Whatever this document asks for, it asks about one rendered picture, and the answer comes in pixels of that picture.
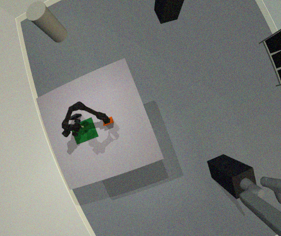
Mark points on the green circuit board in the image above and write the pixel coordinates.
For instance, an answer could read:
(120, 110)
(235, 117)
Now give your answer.
(86, 132)

